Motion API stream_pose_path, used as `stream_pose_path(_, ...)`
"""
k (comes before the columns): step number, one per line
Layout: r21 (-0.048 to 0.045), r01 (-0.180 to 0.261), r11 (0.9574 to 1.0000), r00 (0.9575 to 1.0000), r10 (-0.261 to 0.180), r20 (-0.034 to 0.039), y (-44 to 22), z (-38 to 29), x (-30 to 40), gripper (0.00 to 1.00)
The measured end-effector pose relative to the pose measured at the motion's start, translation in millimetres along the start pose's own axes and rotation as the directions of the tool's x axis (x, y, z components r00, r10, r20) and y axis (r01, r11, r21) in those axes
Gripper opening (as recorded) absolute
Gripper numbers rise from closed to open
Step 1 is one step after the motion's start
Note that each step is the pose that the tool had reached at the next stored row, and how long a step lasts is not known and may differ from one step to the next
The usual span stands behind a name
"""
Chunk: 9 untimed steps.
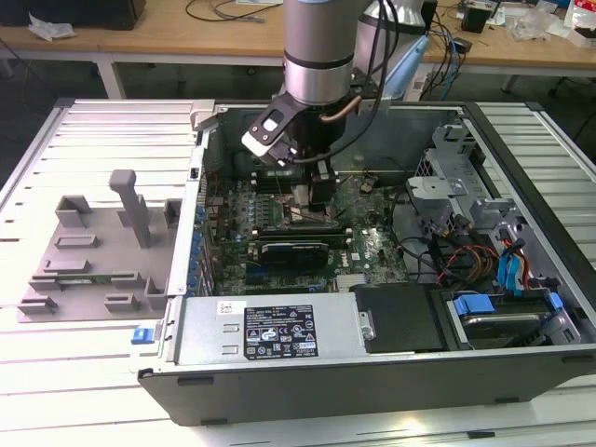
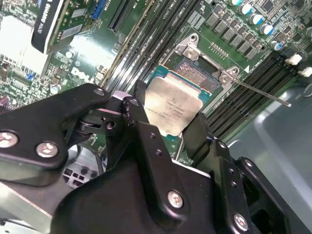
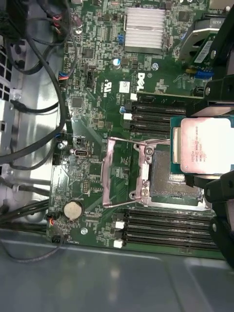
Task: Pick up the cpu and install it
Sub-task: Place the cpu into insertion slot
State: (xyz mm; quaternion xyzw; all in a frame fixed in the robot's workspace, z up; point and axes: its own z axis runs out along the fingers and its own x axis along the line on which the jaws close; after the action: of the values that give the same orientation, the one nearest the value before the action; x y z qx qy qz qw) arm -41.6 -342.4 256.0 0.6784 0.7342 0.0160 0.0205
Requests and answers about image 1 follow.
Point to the clear plastic bags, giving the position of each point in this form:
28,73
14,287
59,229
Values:
535,23

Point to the silver chipset heatsink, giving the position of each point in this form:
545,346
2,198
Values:
351,282

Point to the round coin battery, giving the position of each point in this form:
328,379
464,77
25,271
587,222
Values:
366,186

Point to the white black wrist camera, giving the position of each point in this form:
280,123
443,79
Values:
261,139

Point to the grey plastic parts rack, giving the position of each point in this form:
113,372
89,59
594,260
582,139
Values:
112,253

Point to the small blue plastic clip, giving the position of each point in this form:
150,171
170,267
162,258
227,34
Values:
141,335

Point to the crumpled white paper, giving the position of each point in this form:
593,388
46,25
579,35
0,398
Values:
49,29

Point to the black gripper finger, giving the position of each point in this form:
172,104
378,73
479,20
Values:
322,198

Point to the black open PC case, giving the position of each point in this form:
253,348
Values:
326,396

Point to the large black box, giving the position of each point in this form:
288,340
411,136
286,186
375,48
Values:
93,13

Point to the wooden desk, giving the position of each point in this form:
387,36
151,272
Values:
139,39

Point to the black plastic air shroud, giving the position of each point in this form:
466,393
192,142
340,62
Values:
400,317

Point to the CPU socket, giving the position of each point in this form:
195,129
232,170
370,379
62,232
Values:
298,220

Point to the white bag red print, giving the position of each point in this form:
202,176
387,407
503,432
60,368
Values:
582,21

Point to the black graphics card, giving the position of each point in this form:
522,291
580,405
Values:
293,254

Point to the small black cube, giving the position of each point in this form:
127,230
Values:
475,19

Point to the black RAM slot bank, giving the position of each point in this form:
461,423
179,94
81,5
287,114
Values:
302,234
270,180

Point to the green motherboard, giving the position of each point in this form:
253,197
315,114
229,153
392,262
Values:
372,223

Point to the grey power supply unit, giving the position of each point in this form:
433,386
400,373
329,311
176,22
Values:
209,335

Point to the hard disk in blue carrier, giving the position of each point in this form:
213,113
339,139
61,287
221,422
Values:
503,327

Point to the silver metal drive cage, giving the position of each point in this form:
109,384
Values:
433,191

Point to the tall black speaker box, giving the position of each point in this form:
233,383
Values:
430,16

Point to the small black adapter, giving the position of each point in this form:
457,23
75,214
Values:
463,44

